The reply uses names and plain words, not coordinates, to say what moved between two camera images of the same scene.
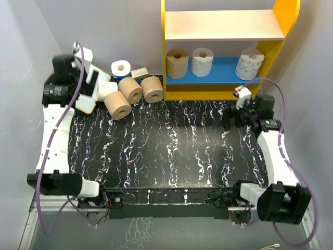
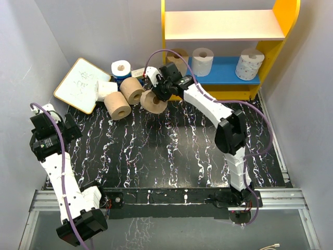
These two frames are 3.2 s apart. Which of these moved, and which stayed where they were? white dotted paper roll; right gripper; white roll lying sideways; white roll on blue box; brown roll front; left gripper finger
Moved: left gripper finger; right gripper
Stayed: white roll lying sideways; white dotted paper roll; white roll on blue box; brown roll front
